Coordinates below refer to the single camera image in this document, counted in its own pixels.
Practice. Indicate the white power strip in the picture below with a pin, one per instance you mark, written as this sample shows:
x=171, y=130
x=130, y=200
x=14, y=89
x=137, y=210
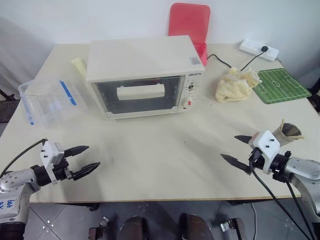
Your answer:
x=257, y=48

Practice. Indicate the green soccer field mat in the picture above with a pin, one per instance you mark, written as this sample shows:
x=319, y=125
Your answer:
x=281, y=86

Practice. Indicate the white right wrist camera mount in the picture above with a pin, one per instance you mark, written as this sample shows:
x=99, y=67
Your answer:
x=268, y=146

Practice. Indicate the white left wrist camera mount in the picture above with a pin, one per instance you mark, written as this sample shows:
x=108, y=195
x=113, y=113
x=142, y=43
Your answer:
x=50, y=152

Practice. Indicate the cream toaster oven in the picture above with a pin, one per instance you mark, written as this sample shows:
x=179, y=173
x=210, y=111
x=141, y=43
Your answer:
x=140, y=58

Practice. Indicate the white knob with red mark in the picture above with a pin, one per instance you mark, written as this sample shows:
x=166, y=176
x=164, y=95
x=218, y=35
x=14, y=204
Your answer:
x=188, y=102

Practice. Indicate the crumpled yellow towel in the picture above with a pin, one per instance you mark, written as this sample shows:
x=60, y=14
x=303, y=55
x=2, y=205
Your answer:
x=233, y=87

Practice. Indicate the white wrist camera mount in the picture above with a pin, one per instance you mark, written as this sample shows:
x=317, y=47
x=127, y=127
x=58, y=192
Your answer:
x=268, y=146
x=50, y=152

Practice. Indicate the small oven timer knob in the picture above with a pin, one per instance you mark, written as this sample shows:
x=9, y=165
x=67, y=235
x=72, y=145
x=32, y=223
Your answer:
x=192, y=86

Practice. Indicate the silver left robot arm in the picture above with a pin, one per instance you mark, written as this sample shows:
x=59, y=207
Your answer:
x=15, y=180

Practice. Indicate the dark rounded shape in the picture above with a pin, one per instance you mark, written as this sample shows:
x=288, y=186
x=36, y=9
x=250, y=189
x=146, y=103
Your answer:
x=192, y=227
x=133, y=228

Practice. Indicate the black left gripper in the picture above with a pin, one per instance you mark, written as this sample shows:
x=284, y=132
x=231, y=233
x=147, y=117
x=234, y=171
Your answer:
x=61, y=171

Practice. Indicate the pale yellow blurry object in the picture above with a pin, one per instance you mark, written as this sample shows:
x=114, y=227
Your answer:
x=79, y=65

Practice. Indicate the clear plastic box, blue clips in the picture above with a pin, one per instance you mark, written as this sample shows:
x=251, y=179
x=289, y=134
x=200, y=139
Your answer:
x=47, y=105

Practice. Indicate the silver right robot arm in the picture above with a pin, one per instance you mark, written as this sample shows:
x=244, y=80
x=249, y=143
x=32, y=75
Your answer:
x=303, y=167

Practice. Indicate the dark table foot with caster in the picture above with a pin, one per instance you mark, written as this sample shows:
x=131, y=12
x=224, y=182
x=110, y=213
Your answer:
x=98, y=231
x=232, y=228

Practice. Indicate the red plastic box with lid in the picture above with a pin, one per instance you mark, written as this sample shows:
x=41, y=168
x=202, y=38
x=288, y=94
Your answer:
x=188, y=21

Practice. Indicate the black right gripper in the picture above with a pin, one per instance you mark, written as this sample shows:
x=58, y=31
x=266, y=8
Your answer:
x=257, y=161

